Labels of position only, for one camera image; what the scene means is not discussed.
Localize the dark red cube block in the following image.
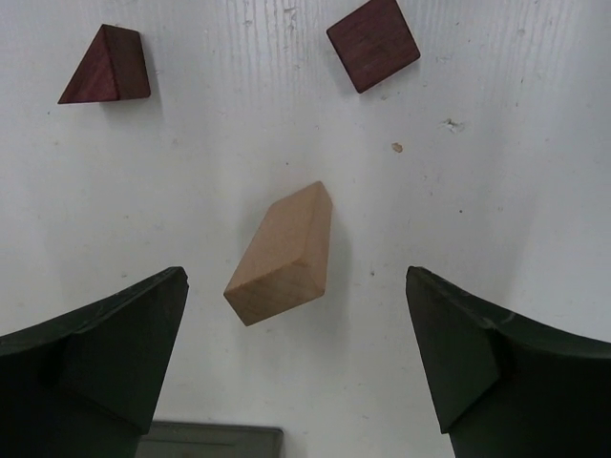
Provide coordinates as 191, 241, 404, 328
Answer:
327, 0, 421, 94

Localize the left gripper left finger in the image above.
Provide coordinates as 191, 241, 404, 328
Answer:
1, 266, 189, 457

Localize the natural long wood block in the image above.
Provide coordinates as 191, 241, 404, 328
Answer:
223, 181, 333, 326

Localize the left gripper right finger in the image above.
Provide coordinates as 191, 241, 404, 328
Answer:
406, 266, 610, 457

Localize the dark red triangular block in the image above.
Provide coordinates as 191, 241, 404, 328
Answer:
57, 24, 151, 105

